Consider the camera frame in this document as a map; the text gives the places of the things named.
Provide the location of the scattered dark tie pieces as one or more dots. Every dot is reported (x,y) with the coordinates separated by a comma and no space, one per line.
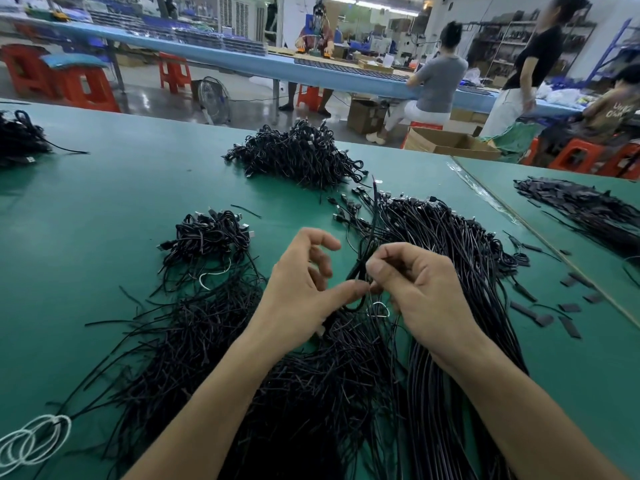
(570,325)

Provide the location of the long blue workbench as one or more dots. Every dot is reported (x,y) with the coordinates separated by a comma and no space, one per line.
(280,65)

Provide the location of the blue metal rack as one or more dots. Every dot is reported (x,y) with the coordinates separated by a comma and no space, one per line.
(612,50)

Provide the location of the grey floor fan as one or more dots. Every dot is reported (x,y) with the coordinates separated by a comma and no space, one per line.
(213,100)

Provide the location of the white pillar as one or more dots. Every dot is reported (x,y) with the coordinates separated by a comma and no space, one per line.
(295,20)

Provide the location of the red plastic stool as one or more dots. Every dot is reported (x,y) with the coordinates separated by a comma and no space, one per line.
(25,70)
(577,155)
(175,73)
(310,97)

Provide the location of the metal storage shelf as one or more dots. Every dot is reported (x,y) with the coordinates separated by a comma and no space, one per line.
(510,40)

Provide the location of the person's right hand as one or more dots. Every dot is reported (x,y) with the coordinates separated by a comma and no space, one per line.
(430,300)

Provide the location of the green bag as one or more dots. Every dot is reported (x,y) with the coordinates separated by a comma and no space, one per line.
(520,140)

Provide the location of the person's left forearm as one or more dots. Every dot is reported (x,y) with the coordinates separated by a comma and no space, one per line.
(205,415)

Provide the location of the small cardboard box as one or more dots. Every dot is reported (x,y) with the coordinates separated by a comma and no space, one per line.
(366,115)

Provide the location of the person's left hand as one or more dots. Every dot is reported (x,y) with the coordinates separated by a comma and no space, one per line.
(295,300)

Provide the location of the red stool with blue seat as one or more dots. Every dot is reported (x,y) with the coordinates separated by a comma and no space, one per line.
(85,85)

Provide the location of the pile of white bags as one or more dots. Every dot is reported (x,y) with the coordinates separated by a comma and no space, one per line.
(565,95)

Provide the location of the open cardboard box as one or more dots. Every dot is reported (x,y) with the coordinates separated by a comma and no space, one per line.
(450,143)

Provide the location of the person's right forearm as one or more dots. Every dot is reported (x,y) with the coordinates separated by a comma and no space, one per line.
(540,415)

